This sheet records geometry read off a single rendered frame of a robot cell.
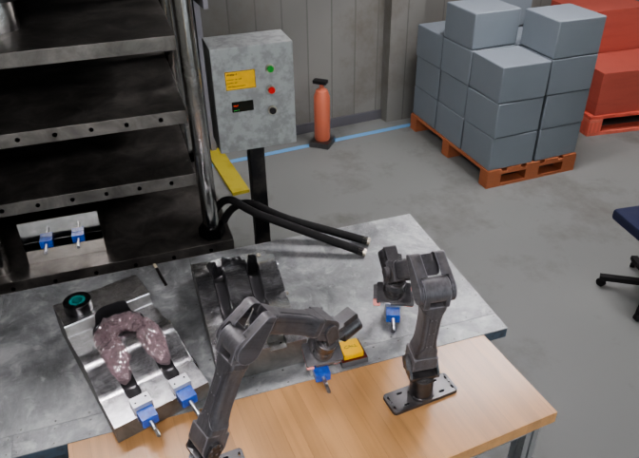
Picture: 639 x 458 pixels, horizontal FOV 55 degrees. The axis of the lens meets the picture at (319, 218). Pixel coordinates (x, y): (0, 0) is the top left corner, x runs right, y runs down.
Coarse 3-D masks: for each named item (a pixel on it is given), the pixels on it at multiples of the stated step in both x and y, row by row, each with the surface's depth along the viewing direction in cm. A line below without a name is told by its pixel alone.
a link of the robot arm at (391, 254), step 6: (384, 246) 177; (390, 246) 177; (396, 246) 177; (378, 252) 180; (384, 252) 177; (390, 252) 176; (396, 252) 176; (384, 258) 177; (390, 258) 175; (396, 258) 175; (384, 264) 177; (384, 270) 168; (384, 276) 169; (390, 276) 168; (390, 282) 172
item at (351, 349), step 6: (342, 342) 179; (348, 342) 179; (354, 342) 179; (342, 348) 177; (348, 348) 177; (354, 348) 177; (360, 348) 177; (348, 354) 175; (354, 354) 175; (360, 354) 176
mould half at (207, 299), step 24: (192, 264) 208; (216, 264) 208; (240, 264) 195; (264, 264) 195; (240, 288) 189; (264, 288) 190; (216, 312) 184; (288, 336) 174; (216, 360) 166; (264, 360) 172; (288, 360) 175
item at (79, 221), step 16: (64, 208) 221; (80, 208) 221; (96, 208) 221; (16, 224) 213; (32, 224) 214; (48, 224) 216; (64, 224) 218; (80, 224) 220; (96, 224) 222; (32, 240) 217; (64, 240) 221; (96, 240) 225; (32, 256) 220; (48, 256) 223; (64, 256) 224
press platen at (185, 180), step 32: (160, 128) 259; (0, 160) 237; (32, 160) 236; (64, 160) 236; (96, 160) 235; (128, 160) 235; (160, 160) 235; (0, 192) 215; (32, 192) 215; (64, 192) 215; (96, 192) 217; (128, 192) 221
